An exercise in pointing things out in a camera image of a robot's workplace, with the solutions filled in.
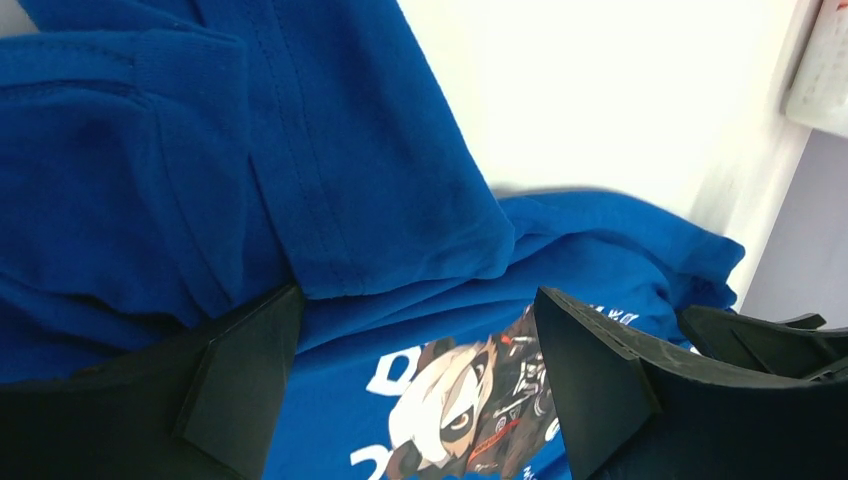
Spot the white plastic basket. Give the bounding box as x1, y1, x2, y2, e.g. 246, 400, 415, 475
784, 0, 847, 138

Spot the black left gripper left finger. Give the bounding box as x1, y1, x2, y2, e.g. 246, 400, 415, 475
1, 285, 304, 479

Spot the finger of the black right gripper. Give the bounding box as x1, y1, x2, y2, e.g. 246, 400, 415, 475
677, 306, 847, 381

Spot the blue printed t shirt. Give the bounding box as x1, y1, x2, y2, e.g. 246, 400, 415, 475
1, 1, 744, 479

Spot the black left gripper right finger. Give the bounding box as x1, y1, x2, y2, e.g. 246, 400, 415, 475
534, 288, 847, 479

